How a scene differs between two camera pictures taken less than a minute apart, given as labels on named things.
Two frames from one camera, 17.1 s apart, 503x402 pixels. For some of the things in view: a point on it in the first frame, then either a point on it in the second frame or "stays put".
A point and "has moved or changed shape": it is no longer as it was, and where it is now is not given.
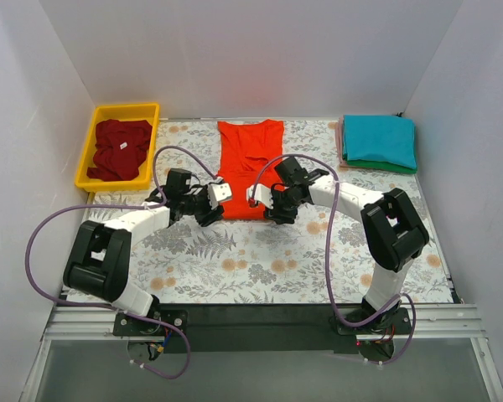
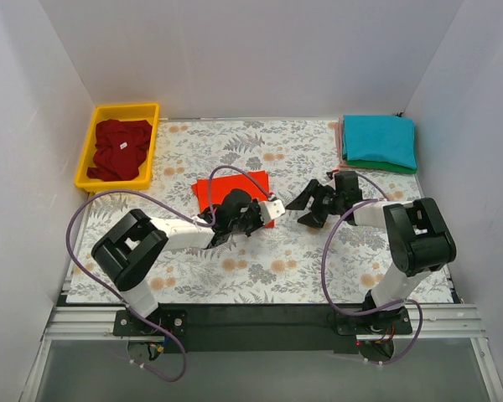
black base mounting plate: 265,328 stays put
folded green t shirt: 384,167 stays put
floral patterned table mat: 324,256 stays put
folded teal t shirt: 388,137 stays put
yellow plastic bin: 143,112 stays put
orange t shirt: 244,148 has moved or changed shape
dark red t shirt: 120,149 stays put
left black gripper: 210,210 to 254,214
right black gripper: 274,208 to 319,203
